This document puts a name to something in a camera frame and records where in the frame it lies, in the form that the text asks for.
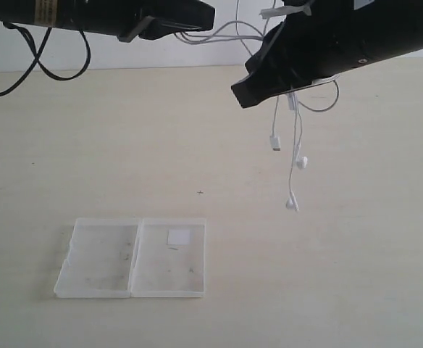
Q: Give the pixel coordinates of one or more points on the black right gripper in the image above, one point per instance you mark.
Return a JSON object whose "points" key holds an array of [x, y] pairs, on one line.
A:
{"points": [[315, 41]]}

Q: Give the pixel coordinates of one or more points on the clear plastic storage case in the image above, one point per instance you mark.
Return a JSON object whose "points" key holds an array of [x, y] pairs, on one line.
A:
{"points": [[130, 258]]}

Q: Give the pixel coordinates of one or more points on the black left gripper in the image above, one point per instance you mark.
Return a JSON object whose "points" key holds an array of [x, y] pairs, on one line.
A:
{"points": [[156, 19]]}

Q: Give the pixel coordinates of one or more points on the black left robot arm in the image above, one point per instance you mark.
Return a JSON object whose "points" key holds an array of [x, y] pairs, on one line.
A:
{"points": [[61, 14]]}

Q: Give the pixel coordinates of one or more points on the white paper label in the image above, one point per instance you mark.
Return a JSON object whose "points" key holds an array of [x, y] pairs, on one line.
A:
{"points": [[178, 237]]}

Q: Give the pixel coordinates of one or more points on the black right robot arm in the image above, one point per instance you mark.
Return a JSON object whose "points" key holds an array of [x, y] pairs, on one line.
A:
{"points": [[390, 29]]}

